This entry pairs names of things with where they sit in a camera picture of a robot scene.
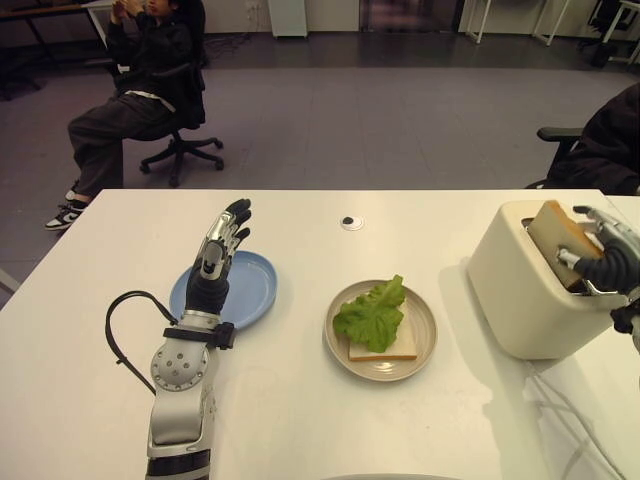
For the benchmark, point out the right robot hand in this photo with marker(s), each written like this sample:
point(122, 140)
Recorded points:
point(617, 260)

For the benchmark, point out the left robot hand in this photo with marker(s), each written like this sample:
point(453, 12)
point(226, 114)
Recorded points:
point(209, 290)

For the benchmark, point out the bread slice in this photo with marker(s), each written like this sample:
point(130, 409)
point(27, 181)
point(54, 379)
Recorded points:
point(555, 227)
point(397, 351)

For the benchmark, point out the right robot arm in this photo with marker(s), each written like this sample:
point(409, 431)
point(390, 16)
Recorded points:
point(625, 320)

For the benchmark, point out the blue plate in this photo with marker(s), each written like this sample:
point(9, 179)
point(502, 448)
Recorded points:
point(252, 285)

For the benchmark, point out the cream toaster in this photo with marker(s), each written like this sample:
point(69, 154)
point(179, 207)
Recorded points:
point(515, 300)

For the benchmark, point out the person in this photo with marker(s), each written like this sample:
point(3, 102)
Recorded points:
point(145, 60)
point(610, 145)

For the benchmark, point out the black office chair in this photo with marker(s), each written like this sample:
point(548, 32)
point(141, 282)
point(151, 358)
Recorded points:
point(194, 95)
point(557, 133)

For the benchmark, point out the green lettuce leaf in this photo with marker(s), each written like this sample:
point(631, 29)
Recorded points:
point(370, 320)

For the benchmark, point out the beige plate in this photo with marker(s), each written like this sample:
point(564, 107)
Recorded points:
point(382, 371)

